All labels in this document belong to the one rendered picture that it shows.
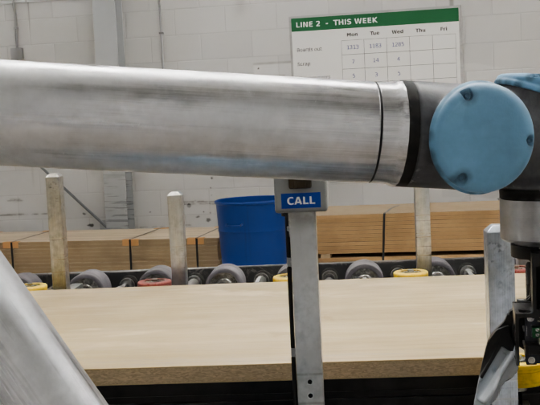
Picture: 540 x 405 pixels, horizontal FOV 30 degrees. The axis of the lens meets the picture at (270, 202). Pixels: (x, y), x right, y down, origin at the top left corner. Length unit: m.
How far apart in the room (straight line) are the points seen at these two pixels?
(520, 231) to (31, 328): 0.48
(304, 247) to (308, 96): 0.56
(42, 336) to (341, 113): 0.36
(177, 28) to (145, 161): 8.14
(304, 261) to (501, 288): 0.26
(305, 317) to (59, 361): 0.48
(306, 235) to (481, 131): 0.57
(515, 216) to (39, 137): 0.47
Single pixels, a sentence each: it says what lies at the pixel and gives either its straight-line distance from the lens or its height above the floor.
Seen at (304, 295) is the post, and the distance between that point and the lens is 1.36.
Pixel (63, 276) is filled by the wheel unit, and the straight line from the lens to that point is 2.56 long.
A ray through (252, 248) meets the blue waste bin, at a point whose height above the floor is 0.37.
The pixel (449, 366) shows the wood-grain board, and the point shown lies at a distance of 1.57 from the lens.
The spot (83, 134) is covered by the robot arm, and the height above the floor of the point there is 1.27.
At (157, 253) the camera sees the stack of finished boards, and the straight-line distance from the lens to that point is 7.68.
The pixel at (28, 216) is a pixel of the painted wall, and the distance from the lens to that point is 9.46.
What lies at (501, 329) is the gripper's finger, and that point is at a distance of 1.08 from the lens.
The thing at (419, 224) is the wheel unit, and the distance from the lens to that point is 2.45.
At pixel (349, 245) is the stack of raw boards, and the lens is 7.38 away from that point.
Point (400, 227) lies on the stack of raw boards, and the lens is 7.34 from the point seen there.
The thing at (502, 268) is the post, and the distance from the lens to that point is 1.37.
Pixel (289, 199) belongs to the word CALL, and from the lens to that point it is 1.33.
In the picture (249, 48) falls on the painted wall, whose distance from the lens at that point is 8.78.
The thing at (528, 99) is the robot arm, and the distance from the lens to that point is 1.00.
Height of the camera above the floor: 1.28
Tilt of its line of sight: 5 degrees down
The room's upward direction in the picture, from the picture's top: 3 degrees counter-clockwise
